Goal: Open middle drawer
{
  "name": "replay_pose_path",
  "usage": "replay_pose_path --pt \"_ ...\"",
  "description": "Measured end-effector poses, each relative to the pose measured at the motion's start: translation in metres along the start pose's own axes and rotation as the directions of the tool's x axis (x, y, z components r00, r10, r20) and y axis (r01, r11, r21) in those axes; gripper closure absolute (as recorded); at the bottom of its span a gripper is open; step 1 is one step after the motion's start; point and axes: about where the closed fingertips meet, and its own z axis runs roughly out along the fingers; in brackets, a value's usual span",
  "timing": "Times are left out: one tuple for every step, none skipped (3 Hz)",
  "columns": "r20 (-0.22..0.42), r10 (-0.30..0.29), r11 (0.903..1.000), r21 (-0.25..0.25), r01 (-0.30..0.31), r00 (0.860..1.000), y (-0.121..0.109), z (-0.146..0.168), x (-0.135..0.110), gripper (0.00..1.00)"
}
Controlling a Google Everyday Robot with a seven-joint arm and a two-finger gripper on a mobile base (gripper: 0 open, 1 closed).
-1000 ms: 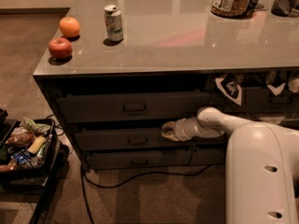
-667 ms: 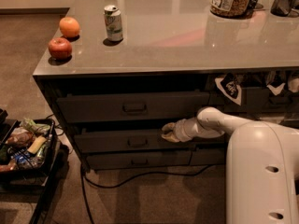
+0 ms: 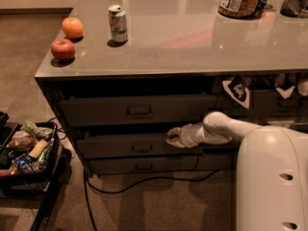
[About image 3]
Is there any orange fruit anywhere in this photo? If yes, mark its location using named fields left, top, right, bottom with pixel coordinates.
left=62, top=17, right=84, bottom=39

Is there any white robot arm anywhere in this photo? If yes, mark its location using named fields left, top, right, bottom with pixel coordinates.
left=167, top=112, right=308, bottom=231

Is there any black white snack bag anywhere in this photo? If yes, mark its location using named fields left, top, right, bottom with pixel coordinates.
left=222, top=76, right=250, bottom=109

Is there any red apple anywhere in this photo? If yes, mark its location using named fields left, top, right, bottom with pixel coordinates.
left=50, top=38, right=75, bottom=62

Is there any grey cabinet with countertop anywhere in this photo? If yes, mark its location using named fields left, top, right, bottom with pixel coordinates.
left=36, top=0, right=308, bottom=175

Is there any black tray of snacks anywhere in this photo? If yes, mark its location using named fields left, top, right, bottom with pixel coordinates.
left=0, top=112, right=60, bottom=188

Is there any large clear snack jar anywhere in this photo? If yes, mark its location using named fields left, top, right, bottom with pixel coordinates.
left=218, top=0, right=258, bottom=18

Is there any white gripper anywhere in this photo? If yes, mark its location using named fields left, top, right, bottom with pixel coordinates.
left=167, top=123, right=204, bottom=148

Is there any green white soda can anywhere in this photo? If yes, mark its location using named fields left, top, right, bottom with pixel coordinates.
left=108, top=5, right=128, bottom=43

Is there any dark glass container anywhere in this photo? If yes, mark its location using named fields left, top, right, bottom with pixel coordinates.
left=280, top=0, right=307, bottom=17

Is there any grey drawer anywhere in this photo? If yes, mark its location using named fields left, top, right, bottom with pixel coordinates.
left=215, top=90, right=308, bottom=117
left=90, top=156, right=197, bottom=175
left=76, top=133, right=239, bottom=159
left=59, top=93, right=217, bottom=127
left=195, top=153, right=237, bottom=171

